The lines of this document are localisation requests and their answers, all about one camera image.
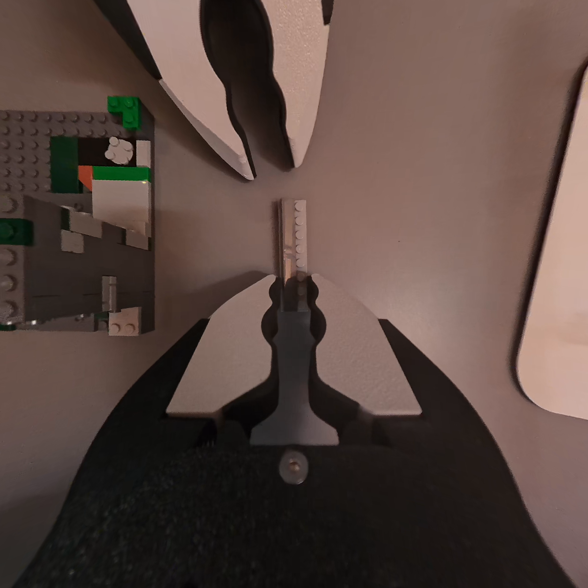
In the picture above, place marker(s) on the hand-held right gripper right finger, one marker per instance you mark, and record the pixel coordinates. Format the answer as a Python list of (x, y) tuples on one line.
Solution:
[(363, 358)]

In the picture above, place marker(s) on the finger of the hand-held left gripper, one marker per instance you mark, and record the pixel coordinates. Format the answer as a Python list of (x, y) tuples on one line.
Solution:
[(183, 69), (298, 69)]

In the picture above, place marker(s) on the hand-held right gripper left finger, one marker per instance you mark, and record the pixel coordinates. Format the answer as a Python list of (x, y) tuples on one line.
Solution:
[(225, 358)]

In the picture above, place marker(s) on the grey toy brick build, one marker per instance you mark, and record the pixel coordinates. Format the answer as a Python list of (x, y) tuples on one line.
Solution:
[(92, 275)]

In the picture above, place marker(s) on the grey desk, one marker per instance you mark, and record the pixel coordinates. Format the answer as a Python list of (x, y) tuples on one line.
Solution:
[(413, 229)]

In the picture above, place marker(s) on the light grey long brick plate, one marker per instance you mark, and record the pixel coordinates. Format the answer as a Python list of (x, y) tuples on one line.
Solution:
[(294, 239)]

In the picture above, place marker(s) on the white lamp base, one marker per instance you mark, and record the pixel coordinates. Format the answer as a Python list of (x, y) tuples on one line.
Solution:
[(560, 275)]

